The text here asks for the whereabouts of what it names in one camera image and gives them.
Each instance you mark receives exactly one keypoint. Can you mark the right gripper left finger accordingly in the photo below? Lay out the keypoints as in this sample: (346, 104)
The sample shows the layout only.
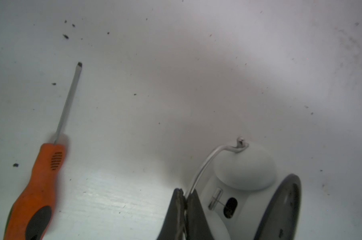
(185, 219)

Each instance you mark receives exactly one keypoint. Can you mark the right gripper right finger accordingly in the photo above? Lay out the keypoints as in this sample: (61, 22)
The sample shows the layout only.
(280, 220)

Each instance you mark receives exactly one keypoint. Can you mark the white twin-bell alarm clock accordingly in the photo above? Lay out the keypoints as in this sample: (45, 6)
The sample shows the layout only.
(235, 185)

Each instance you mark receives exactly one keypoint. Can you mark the orange handled screwdriver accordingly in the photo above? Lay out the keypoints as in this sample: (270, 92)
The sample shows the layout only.
(33, 210)

